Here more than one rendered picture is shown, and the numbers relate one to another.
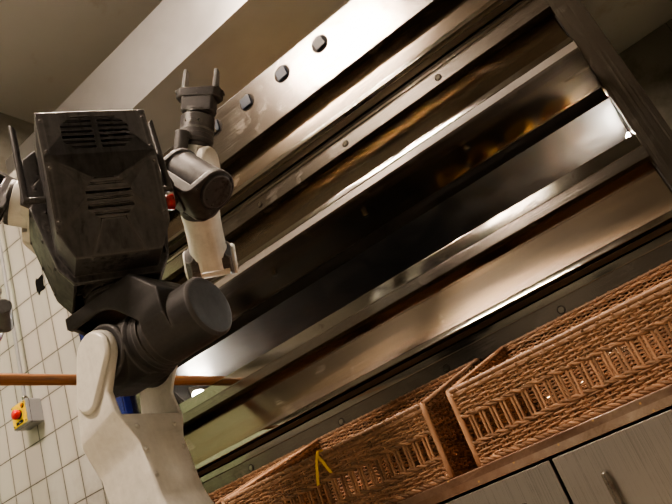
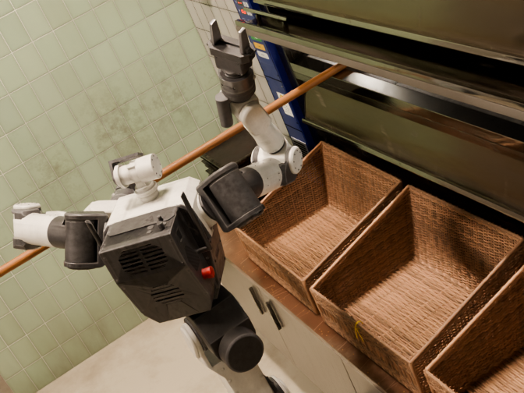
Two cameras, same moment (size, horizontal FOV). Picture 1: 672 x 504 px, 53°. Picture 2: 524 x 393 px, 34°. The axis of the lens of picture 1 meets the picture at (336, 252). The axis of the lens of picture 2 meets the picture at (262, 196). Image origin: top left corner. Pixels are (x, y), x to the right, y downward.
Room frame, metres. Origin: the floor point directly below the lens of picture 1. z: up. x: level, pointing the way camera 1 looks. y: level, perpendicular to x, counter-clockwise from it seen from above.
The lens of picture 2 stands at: (-0.01, -1.27, 2.37)
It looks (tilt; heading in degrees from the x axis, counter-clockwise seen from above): 28 degrees down; 48
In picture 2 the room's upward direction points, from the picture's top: 24 degrees counter-clockwise
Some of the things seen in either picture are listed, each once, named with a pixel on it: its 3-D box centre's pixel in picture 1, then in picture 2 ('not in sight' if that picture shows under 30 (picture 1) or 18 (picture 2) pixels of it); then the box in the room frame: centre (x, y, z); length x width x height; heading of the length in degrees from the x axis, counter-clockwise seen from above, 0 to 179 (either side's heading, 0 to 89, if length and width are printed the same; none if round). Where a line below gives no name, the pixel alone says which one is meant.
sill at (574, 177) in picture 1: (358, 308); (445, 113); (1.93, 0.00, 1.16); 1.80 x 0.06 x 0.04; 65
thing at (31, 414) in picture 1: (27, 414); not in sight; (2.50, 1.39, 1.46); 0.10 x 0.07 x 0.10; 65
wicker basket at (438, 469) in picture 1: (370, 454); (416, 283); (1.65, 0.11, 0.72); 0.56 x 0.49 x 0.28; 65
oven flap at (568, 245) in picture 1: (371, 350); (451, 156); (1.91, 0.01, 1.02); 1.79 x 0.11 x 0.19; 65
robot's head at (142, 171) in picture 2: not in sight; (140, 174); (1.16, 0.43, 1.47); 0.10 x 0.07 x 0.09; 121
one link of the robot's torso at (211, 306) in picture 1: (151, 325); (219, 323); (1.11, 0.36, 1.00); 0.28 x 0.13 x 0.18; 66
